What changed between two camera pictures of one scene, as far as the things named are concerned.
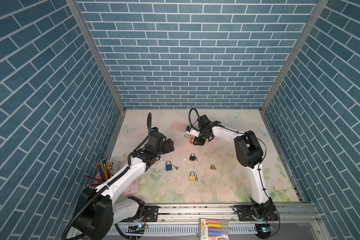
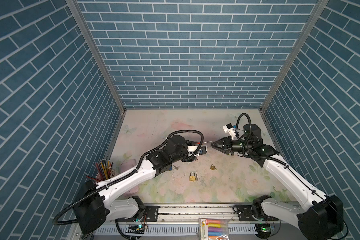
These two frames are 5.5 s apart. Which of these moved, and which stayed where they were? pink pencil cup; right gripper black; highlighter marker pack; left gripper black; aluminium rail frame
Moved: left gripper black; right gripper black
Stayed: aluminium rail frame; pink pencil cup; highlighter marker pack
